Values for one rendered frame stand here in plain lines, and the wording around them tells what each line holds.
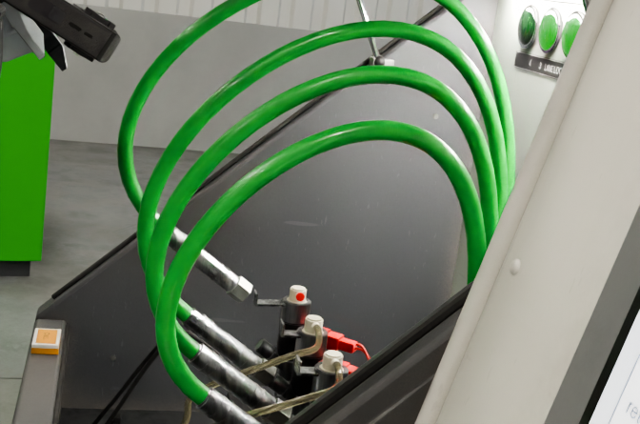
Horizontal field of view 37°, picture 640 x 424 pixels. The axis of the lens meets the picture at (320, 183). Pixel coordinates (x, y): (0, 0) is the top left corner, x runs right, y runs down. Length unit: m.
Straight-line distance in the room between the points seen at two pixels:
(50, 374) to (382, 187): 0.47
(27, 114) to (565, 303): 3.75
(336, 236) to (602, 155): 0.79
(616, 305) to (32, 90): 3.78
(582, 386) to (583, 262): 0.07
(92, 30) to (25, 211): 3.52
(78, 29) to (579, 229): 0.40
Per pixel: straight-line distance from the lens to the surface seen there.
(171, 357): 0.68
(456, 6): 0.92
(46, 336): 1.18
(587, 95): 0.54
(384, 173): 1.26
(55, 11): 0.73
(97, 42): 0.73
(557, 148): 0.55
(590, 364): 0.46
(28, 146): 4.18
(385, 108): 1.24
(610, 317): 0.45
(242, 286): 0.93
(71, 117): 7.37
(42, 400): 1.06
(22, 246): 4.28
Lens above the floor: 1.41
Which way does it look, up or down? 12 degrees down
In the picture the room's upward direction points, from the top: 7 degrees clockwise
